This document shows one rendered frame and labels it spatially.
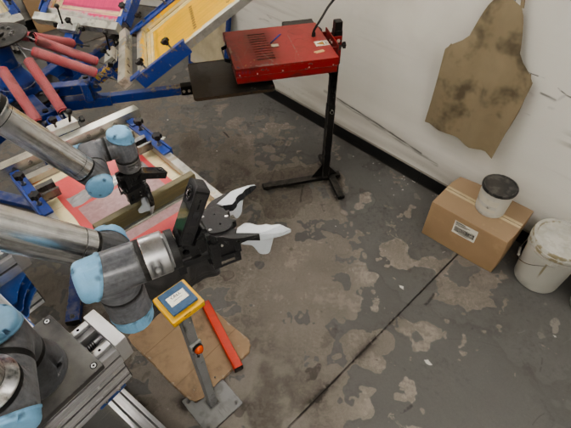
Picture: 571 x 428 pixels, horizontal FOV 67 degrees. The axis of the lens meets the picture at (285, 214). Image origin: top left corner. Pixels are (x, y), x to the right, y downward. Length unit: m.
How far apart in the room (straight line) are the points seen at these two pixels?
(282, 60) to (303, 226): 1.13
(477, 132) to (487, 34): 0.57
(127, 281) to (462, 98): 2.46
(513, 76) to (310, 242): 1.52
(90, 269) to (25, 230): 0.14
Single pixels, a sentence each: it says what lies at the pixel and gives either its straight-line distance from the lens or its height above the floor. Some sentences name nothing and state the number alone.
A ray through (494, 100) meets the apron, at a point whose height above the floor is 0.89.
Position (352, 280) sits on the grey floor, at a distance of 2.75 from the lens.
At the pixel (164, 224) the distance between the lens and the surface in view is 1.79.
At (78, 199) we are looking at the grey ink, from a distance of 2.01.
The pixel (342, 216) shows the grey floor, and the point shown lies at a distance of 3.09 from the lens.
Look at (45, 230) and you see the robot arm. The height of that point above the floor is 1.69.
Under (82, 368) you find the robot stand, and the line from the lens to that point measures 1.17.
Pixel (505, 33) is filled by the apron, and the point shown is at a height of 1.24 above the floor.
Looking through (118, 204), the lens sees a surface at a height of 0.96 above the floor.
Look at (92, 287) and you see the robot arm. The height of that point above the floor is 1.67.
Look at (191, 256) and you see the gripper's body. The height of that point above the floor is 1.64.
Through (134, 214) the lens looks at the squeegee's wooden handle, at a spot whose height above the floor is 1.11.
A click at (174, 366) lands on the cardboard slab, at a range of 2.50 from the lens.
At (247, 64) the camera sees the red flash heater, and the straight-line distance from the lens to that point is 2.44.
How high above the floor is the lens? 2.24
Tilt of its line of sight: 47 degrees down
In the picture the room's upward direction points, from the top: straight up
